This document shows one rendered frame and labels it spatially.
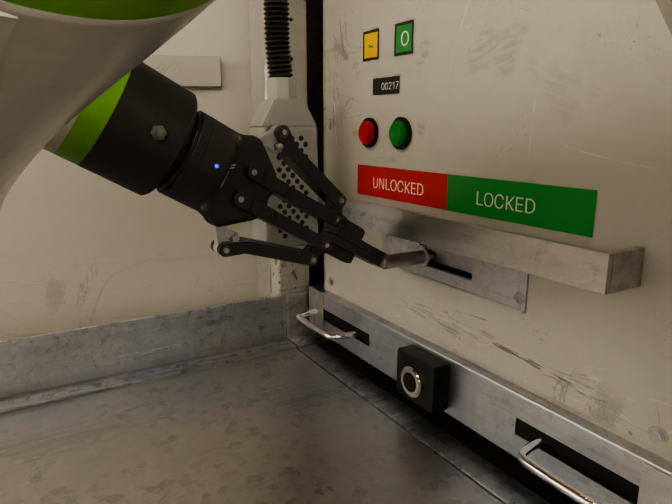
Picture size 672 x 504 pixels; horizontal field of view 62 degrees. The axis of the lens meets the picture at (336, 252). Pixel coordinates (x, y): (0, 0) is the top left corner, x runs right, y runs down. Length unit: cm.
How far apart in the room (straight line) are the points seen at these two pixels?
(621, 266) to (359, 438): 30
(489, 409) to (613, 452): 12
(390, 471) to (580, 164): 30
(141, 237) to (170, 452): 38
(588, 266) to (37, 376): 59
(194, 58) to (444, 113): 39
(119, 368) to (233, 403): 17
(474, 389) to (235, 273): 44
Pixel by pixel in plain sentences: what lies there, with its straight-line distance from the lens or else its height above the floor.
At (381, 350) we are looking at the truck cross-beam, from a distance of 66.
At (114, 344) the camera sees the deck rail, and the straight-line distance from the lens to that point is 74.
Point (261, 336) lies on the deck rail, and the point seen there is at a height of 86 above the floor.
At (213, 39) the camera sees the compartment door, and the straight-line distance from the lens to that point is 84.
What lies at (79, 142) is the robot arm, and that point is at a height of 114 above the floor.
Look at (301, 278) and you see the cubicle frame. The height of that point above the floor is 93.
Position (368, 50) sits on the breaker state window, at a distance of 67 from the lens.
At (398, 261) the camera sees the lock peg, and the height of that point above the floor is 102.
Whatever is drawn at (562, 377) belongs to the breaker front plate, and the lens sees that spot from 50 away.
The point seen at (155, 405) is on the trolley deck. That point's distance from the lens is 67.
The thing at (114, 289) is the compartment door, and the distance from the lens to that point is 89.
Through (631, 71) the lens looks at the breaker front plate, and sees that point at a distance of 44.
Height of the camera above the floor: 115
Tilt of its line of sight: 13 degrees down
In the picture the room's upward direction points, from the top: straight up
